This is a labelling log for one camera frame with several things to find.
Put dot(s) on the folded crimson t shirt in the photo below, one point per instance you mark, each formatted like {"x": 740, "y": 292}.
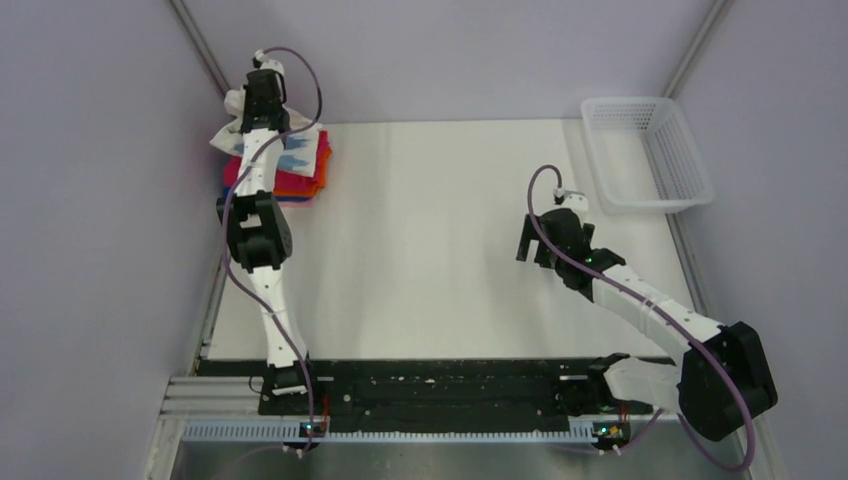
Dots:
{"x": 321, "y": 149}

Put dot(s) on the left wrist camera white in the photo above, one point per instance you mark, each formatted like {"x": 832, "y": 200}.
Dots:
{"x": 261, "y": 60}

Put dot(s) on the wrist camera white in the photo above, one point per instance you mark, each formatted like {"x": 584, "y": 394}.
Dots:
{"x": 261, "y": 60}
{"x": 574, "y": 201}

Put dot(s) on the white slotted cable duct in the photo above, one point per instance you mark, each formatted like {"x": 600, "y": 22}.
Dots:
{"x": 283, "y": 431}

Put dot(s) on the folded orange t shirt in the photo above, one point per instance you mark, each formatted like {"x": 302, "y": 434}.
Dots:
{"x": 289, "y": 184}

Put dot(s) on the aluminium extrusion rail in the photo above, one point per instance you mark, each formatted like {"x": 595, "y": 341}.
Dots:
{"x": 211, "y": 397}

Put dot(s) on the folded pink t shirt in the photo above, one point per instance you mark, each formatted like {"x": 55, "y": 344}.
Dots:
{"x": 298, "y": 204}

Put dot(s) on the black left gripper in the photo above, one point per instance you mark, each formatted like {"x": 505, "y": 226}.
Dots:
{"x": 247, "y": 99}

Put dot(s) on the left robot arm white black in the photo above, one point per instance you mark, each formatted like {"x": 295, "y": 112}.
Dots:
{"x": 259, "y": 241}

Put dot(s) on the white plastic basket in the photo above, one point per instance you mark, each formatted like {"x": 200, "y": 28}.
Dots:
{"x": 643, "y": 156}

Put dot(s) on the white t shirt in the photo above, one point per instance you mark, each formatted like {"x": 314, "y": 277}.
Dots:
{"x": 229, "y": 139}

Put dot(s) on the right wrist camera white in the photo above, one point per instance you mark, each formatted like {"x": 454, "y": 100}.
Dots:
{"x": 574, "y": 201}

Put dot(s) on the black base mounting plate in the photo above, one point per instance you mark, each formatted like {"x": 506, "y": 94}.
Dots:
{"x": 447, "y": 396}

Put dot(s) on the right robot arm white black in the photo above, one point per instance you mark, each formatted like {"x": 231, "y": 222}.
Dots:
{"x": 717, "y": 376}

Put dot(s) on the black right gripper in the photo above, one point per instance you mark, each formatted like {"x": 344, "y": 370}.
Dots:
{"x": 529, "y": 235}

